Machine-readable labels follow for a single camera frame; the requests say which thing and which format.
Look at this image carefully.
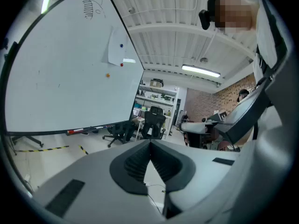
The black framed whiteboard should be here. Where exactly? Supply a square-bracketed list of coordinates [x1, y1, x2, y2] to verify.
[0, 0, 145, 136]

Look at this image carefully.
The white paper sheet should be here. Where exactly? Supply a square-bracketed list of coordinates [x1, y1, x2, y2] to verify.
[107, 27, 128, 67]

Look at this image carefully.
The person's white shirt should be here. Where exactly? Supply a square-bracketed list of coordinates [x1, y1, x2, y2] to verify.
[253, 0, 289, 85]

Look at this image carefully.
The person's head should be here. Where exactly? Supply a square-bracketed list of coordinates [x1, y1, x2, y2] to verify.
[207, 0, 260, 35]

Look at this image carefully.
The black chest harness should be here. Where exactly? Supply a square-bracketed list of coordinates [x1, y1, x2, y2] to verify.
[256, 0, 288, 79]

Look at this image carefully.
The black chest screen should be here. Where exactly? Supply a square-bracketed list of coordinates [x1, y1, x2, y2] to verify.
[214, 82, 273, 146]

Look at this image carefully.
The black metal board stand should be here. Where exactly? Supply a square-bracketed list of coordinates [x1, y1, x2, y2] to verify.
[10, 135, 44, 148]

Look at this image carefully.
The black head camera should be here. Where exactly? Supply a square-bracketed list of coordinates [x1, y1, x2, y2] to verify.
[198, 9, 211, 30]

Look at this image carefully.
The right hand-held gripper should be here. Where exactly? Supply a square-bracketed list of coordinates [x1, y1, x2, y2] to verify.
[181, 110, 231, 134]

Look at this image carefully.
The cardboard box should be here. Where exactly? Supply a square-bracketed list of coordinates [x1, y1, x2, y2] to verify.
[149, 78, 164, 88]

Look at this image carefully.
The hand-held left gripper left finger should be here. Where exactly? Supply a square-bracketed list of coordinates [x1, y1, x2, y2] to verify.
[32, 139, 165, 220]

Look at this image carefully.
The white shelf unit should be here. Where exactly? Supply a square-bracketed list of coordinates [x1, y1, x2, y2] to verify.
[135, 84, 181, 140]

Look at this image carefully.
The black office chair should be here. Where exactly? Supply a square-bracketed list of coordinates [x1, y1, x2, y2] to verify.
[141, 105, 168, 140]
[102, 122, 136, 148]

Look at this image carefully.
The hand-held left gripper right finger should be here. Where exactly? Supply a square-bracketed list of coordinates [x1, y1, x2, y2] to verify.
[150, 139, 241, 220]

